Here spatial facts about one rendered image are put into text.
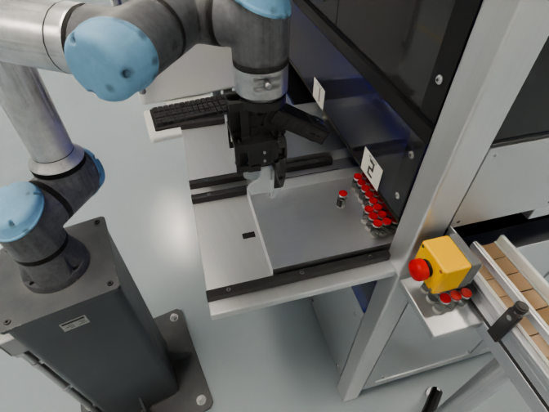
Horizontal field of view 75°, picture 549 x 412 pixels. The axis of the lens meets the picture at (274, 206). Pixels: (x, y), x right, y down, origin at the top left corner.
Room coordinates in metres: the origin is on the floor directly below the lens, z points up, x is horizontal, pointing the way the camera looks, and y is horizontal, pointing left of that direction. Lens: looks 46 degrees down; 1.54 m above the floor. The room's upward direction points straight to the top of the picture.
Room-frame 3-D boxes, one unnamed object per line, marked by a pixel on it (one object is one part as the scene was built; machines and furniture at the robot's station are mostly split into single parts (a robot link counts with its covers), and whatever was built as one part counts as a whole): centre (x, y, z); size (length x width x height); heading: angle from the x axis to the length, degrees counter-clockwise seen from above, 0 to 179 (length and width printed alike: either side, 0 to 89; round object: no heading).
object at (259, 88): (0.47, 0.02, 1.30); 0.08 x 0.08 x 0.05
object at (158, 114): (1.20, 0.26, 0.82); 0.40 x 0.14 x 0.02; 111
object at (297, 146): (0.92, -0.04, 0.90); 0.34 x 0.26 x 0.04; 105
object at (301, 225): (0.59, -0.13, 0.90); 0.34 x 0.26 x 0.04; 105
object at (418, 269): (0.37, -0.26, 0.99); 0.04 x 0.04 x 0.04; 15
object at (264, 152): (0.47, 0.03, 1.22); 0.09 x 0.08 x 0.12; 105
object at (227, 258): (0.73, -0.02, 0.87); 0.70 x 0.48 x 0.02; 15
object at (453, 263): (0.38, -0.31, 0.99); 0.08 x 0.07 x 0.07; 105
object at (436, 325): (0.37, -0.35, 0.87); 0.14 x 0.13 x 0.02; 105
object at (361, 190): (0.62, -0.23, 0.90); 0.18 x 0.02 x 0.05; 15
